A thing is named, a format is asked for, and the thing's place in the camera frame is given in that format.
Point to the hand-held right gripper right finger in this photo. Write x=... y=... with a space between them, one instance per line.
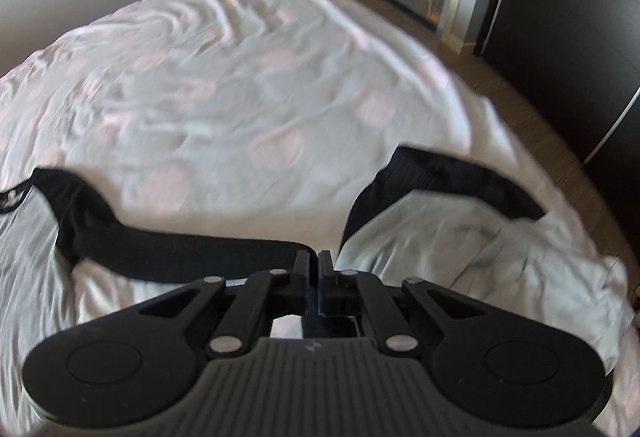
x=326 y=274

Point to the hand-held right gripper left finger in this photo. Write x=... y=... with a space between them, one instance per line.
x=302 y=274

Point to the grey shirt with black sleeves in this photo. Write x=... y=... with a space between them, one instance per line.
x=450 y=242

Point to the bed with pink dotted sheet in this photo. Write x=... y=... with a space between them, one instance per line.
x=250 y=92

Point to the black sliding wardrobe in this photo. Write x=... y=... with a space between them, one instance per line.
x=575 y=17

